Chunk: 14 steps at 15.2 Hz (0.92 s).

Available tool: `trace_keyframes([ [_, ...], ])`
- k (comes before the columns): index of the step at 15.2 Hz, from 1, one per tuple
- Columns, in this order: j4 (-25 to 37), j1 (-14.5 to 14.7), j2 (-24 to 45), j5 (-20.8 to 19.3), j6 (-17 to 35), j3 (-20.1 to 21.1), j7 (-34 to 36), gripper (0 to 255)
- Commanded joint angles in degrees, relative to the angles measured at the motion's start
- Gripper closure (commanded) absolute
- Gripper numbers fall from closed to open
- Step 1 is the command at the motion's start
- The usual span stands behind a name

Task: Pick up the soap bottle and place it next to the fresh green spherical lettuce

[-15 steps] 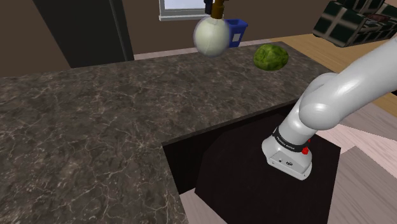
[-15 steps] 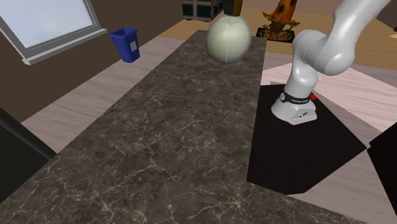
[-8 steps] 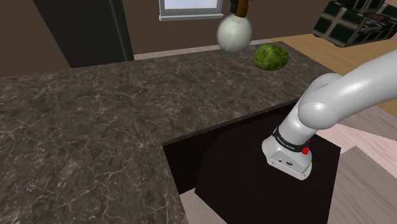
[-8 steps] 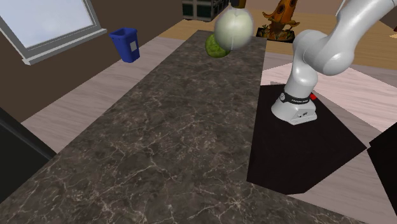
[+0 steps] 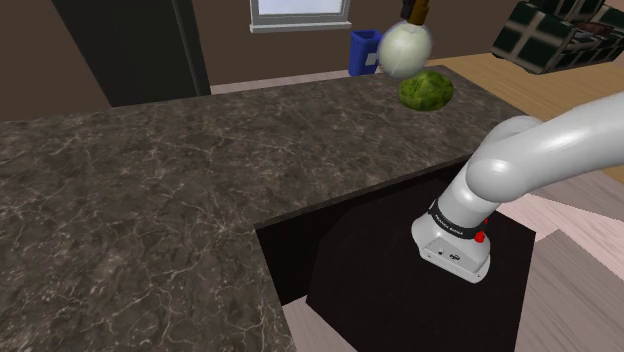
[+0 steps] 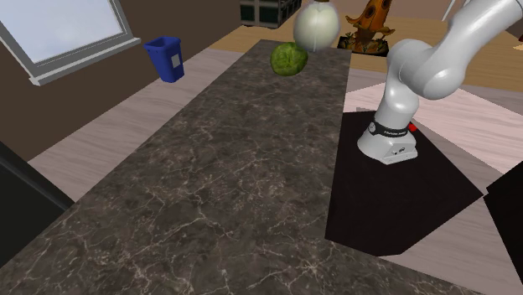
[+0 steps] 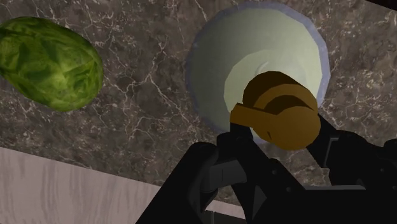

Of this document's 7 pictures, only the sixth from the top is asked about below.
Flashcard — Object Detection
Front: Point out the white round vase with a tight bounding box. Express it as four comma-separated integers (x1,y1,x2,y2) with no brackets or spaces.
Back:
293,0,341,53

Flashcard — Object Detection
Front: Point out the orange mushroom house figure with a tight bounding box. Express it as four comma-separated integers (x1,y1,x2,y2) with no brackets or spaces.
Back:
337,0,396,57

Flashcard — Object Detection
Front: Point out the blue waste bin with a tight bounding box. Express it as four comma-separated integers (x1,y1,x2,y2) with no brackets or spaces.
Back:
142,36,186,84

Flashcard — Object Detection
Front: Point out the black robot stand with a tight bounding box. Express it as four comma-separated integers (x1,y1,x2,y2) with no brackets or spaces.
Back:
324,111,484,257

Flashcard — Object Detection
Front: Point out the dark shelf unit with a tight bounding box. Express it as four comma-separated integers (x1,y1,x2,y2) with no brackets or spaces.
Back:
239,0,303,29

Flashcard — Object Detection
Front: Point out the grey framed window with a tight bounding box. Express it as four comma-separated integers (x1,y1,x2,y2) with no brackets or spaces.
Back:
0,0,142,87

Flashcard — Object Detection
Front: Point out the green cabbage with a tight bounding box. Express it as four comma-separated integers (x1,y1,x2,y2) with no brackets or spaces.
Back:
270,42,309,77

